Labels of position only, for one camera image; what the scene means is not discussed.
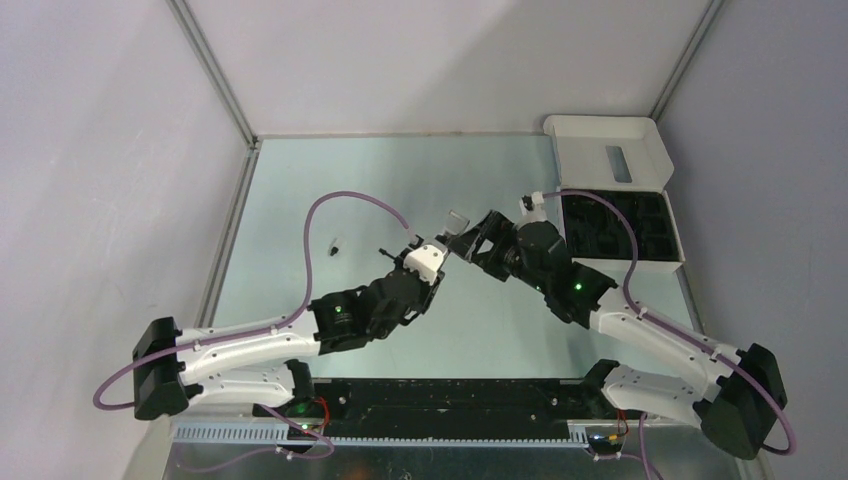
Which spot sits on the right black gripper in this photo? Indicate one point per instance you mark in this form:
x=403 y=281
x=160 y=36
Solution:
x=498 y=229

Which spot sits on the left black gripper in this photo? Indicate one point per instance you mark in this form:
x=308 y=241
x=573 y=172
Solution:
x=427 y=291

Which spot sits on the black hair trimmer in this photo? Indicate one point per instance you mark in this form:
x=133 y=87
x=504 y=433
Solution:
x=455 y=224

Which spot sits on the small black cleaning brush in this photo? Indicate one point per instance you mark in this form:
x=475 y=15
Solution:
x=387 y=254

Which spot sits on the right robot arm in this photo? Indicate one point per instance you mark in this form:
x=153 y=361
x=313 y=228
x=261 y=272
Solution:
x=733 y=396

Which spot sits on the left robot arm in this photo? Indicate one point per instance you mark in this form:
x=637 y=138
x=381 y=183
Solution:
x=191 y=367

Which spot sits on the white box with black tray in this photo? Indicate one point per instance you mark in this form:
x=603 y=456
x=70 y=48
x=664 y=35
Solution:
x=614 y=172

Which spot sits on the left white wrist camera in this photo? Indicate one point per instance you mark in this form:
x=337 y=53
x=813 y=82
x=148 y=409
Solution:
x=426 y=261

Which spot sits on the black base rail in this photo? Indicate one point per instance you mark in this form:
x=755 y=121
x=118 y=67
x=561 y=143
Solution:
x=450 y=409

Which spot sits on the aluminium frame front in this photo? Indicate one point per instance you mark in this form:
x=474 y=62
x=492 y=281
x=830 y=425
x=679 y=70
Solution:
x=252 y=445

